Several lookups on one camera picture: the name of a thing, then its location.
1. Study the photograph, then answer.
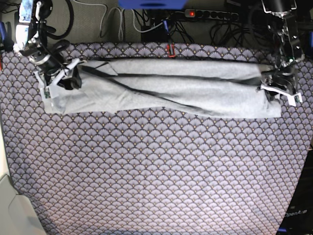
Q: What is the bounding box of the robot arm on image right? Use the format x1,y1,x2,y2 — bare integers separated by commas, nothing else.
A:
247,0,305,107

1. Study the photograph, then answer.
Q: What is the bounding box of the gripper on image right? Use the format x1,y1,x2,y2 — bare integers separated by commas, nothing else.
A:
261,66,298,102

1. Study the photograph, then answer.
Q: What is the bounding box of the black power adapter box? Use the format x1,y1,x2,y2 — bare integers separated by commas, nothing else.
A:
141,25,166,43

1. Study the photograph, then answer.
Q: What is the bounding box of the blue box overhead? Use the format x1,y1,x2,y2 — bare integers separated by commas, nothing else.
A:
118,0,187,10

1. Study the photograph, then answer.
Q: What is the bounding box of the black OpenArm base plate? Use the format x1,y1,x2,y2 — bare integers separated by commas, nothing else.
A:
277,150,313,235

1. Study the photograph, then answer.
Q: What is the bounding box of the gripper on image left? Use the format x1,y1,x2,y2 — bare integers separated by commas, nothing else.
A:
19,40,82,90

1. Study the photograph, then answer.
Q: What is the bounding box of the grey plastic bin corner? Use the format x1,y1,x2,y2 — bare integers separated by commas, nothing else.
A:
0,174,46,235

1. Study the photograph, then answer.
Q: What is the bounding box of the blue clamp at top centre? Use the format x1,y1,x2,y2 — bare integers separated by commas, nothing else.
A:
162,20,169,35

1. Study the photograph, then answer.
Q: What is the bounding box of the red and black clamp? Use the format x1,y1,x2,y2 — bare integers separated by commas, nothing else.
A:
167,43,176,58

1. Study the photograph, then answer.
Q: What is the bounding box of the white cable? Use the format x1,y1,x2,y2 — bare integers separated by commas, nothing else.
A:
99,6,126,41

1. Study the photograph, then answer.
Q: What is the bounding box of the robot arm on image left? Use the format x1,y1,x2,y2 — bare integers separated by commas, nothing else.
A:
14,0,82,90

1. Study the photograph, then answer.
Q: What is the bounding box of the black power strip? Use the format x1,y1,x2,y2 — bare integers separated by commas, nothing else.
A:
184,9,239,22

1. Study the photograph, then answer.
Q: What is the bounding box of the blue clamp at left edge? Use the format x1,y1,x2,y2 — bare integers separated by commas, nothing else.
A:
0,22,14,52

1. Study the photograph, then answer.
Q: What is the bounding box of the light grey T-shirt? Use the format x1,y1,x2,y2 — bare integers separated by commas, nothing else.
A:
43,59,282,119

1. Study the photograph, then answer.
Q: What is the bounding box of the fan-patterned purple table cloth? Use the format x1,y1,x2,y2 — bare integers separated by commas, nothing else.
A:
0,52,313,235

